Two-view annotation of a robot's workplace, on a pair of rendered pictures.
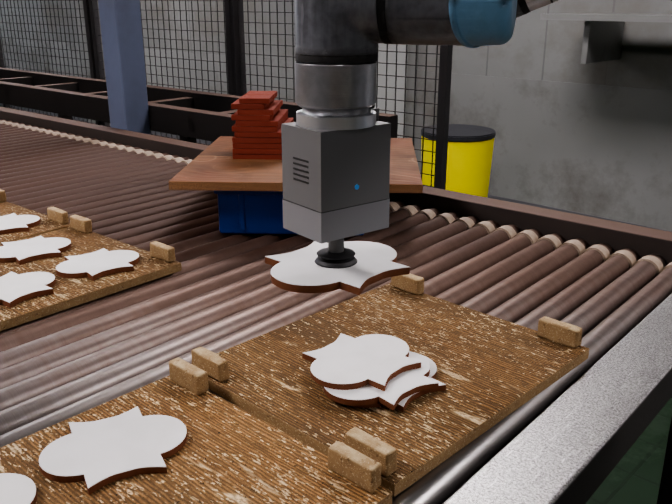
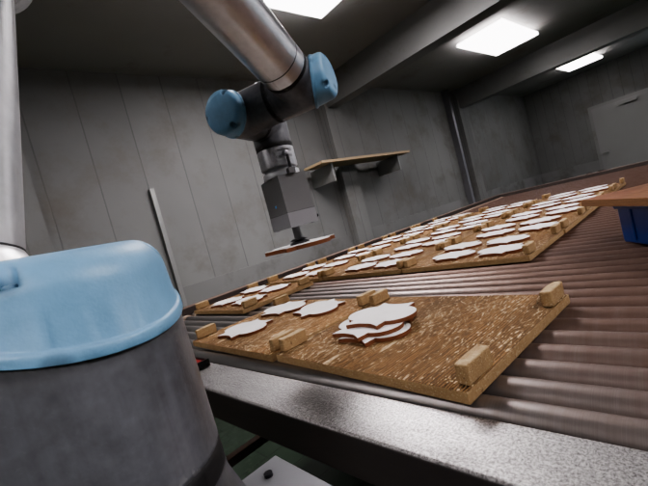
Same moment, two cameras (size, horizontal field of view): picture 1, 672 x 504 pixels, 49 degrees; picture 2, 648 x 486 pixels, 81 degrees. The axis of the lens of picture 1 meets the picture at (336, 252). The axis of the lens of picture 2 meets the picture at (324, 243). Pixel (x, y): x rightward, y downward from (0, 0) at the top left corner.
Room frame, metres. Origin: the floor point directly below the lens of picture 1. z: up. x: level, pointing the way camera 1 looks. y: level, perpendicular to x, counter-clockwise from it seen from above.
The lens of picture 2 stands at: (0.83, -0.76, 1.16)
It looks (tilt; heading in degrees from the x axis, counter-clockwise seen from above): 3 degrees down; 96
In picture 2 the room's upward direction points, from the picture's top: 15 degrees counter-clockwise
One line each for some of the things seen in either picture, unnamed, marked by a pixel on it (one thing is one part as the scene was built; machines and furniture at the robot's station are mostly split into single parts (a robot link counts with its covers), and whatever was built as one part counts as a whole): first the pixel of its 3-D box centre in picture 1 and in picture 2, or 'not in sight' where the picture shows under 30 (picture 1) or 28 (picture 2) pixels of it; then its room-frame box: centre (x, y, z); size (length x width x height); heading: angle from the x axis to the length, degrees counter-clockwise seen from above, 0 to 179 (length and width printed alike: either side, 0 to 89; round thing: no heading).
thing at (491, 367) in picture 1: (392, 361); (413, 330); (0.87, -0.07, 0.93); 0.41 x 0.35 x 0.02; 136
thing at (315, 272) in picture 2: not in sight; (316, 269); (0.55, 1.08, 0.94); 0.41 x 0.35 x 0.04; 139
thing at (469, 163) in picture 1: (454, 189); not in sight; (4.11, -0.68, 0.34); 0.42 x 0.42 x 0.68
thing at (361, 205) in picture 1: (331, 167); (293, 198); (0.70, 0.00, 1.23); 0.10 x 0.09 x 0.16; 38
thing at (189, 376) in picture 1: (188, 375); (366, 297); (0.79, 0.18, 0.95); 0.06 x 0.02 x 0.03; 47
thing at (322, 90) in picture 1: (338, 86); (278, 161); (0.70, 0.00, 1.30); 0.08 x 0.08 x 0.05
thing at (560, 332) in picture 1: (559, 332); (473, 364); (0.91, -0.31, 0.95); 0.06 x 0.02 x 0.03; 46
